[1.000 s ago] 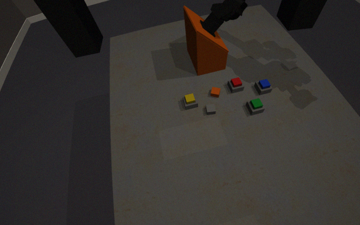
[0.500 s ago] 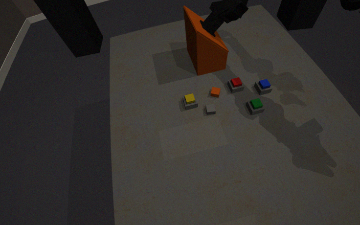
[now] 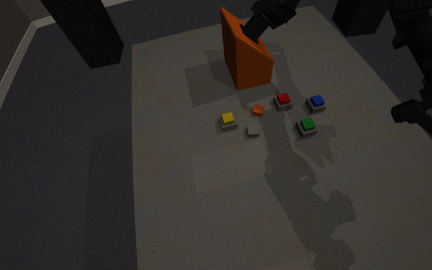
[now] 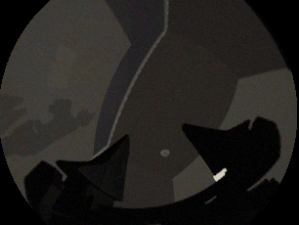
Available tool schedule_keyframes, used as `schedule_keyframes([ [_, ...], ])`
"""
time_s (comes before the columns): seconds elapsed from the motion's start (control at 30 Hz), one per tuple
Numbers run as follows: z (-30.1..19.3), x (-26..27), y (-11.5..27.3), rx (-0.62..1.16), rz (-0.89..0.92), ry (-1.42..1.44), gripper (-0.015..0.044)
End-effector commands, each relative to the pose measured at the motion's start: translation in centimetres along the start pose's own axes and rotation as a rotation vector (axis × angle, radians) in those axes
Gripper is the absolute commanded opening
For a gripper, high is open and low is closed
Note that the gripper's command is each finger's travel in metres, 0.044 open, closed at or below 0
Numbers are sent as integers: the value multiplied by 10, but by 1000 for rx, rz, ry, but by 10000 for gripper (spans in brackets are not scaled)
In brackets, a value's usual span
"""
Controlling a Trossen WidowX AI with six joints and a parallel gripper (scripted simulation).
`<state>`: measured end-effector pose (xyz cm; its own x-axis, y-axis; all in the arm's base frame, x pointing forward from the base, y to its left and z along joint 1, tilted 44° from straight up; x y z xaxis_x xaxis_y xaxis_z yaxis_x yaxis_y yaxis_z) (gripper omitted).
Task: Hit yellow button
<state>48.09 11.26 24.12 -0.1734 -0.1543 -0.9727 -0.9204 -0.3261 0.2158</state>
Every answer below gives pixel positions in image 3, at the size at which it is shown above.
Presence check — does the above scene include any green button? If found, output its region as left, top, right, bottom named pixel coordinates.
left=295, top=118, right=318, bottom=139

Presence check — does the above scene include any yellow button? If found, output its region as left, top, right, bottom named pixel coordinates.
left=219, top=112, right=238, bottom=132

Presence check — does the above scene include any blue button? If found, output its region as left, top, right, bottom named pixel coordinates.
left=305, top=95, right=327, bottom=114

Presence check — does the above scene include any red button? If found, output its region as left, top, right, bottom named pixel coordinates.
left=273, top=93, right=293, bottom=112

